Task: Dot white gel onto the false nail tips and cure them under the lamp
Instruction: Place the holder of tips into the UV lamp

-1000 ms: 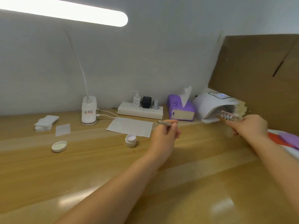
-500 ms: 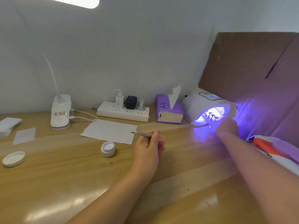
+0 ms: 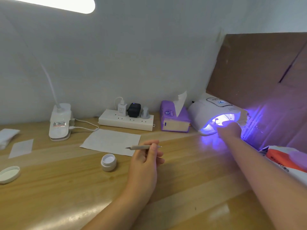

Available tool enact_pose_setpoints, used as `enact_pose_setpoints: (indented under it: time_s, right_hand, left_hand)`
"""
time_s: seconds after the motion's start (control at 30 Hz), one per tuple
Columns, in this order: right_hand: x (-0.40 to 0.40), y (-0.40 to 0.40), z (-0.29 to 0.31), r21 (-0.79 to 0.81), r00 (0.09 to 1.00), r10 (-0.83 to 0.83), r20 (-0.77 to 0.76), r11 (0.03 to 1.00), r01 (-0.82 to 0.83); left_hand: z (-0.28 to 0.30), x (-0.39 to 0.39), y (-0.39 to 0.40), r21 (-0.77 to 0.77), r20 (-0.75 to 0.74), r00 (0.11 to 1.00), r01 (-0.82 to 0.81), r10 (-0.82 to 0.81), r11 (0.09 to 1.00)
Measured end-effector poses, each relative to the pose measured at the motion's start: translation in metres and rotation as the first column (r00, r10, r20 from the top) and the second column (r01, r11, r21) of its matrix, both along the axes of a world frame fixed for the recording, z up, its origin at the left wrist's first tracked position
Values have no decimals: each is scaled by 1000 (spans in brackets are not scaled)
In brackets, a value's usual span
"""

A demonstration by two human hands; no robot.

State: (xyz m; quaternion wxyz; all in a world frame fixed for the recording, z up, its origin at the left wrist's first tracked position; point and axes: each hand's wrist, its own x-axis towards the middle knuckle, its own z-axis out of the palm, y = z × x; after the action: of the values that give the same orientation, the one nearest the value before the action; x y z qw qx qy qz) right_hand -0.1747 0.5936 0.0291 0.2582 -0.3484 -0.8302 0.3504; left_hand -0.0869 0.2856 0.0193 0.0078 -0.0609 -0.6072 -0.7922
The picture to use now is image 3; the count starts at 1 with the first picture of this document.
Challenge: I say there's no person's right hand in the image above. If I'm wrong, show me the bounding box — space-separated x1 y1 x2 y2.
217 121 243 140

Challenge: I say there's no person's left hand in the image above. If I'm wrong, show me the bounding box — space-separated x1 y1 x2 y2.
126 139 165 202

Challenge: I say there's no grey dotting pen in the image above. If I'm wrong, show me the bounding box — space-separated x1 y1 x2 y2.
126 144 163 151

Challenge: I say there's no white nail lamp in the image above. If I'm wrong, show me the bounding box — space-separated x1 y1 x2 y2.
187 92 248 137

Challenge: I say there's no white gel jar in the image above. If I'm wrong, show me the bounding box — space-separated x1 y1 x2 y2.
101 153 117 172

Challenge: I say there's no person's left forearm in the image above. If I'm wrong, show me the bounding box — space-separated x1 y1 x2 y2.
82 187 154 230

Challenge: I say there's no person's right forearm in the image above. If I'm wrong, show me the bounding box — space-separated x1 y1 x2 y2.
224 135 307 230

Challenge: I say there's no white desk lamp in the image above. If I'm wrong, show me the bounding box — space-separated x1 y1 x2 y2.
0 0 96 142

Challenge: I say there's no white paper sheet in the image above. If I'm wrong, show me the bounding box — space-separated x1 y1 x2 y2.
80 128 142 157

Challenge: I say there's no white power strip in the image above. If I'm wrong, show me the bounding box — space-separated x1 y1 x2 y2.
98 109 155 132

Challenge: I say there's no white tissue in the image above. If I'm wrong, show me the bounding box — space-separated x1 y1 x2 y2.
174 91 188 118

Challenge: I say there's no black plug adapter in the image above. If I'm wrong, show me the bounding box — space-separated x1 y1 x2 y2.
127 103 142 118

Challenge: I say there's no purple tissue box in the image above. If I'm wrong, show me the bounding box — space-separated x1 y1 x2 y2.
160 100 192 133

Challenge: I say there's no white and orange package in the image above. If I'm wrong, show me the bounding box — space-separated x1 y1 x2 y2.
259 145 307 186

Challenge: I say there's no white charger plug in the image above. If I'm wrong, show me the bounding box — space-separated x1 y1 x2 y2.
117 97 128 117

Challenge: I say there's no brown wooden board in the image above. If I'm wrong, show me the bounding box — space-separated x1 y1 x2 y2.
206 32 307 152

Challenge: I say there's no small white paper square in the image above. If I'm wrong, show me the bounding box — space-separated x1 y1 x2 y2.
8 139 34 159

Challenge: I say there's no white jar lid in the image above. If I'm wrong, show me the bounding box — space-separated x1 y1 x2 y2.
0 165 21 184

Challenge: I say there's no stack of white cotton pads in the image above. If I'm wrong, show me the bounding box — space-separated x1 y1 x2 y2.
0 128 21 150

